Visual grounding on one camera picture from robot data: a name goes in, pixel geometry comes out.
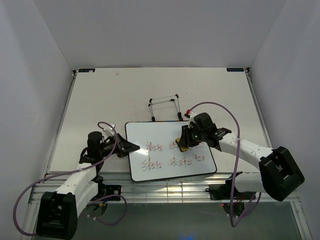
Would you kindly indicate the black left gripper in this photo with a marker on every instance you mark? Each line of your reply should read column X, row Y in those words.
column 124, row 147

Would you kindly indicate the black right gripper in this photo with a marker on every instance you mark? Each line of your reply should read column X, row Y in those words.
column 186, row 140

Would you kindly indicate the yellow bone-shaped eraser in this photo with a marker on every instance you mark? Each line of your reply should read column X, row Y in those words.
column 182, row 145

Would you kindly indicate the white dry-erase whiteboard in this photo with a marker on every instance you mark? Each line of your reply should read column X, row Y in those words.
column 159, row 157

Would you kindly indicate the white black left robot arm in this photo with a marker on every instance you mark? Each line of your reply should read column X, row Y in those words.
column 59, row 210

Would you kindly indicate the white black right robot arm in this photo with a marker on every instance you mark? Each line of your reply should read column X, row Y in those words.
column 278, row 173

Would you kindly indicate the folding metal easel stand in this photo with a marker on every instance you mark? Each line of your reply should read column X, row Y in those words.
column 165, row 103

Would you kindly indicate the blue right corner label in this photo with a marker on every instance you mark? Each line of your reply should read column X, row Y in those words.
column 234, row 69

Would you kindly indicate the blue corner label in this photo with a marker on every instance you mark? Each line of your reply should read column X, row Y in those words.
column 234, row 69
column 86, row 70

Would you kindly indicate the blue left corner label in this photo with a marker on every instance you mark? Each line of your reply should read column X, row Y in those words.
column 86, row 70

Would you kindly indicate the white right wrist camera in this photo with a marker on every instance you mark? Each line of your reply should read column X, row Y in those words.
column 190, row 115

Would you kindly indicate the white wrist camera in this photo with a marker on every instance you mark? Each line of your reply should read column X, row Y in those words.
column 190, row 115
column 110, row 128

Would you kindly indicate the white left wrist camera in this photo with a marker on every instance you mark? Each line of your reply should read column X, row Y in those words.
column 110, row 128

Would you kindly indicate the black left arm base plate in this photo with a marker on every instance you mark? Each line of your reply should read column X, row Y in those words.
column 106, row 190

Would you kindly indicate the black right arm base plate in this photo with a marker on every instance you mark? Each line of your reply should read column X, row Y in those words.
column 223, row 192

